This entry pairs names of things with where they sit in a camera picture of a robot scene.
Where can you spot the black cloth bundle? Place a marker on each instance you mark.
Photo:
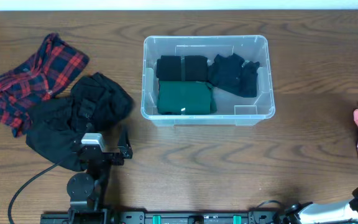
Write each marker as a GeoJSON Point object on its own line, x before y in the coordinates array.
{"type": "Point", "coordinates": [182, 68]}

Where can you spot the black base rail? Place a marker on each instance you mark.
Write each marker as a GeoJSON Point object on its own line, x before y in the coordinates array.
{"type": "Point", "coordinates": [106, 216]}

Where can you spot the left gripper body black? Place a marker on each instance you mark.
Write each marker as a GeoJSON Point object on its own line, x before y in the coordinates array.
{"type": "Point", "coordinates": [107, 157]}

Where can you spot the dark green cloth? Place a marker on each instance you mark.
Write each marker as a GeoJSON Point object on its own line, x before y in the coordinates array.
{"type": "Point", "coordinates": [185, 98]}

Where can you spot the clear plastic storage bin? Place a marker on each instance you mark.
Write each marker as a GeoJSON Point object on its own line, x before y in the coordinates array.
{"type": "Point", "coordinates": [231, 109]}

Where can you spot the red navy plaid shirt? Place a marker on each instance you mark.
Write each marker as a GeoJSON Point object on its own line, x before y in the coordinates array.
{"type": "Point", "coordinates": [43, 76]}

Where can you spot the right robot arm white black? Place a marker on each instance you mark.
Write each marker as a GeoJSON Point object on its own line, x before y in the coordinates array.
{"type": "Point", "coordinates": [345, 212]}

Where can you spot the black crumpled garment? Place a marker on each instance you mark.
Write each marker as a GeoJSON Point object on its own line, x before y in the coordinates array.
{"type": "Point", "coordinates": [95, 104]}

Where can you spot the dark navy cloth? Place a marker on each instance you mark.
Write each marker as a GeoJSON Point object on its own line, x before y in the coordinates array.
{"type": "Point", "coordinates": [234, 75]}

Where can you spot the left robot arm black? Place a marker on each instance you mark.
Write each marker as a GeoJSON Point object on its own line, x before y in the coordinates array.
{"type": "Point", "coordinates": [86, 189]}

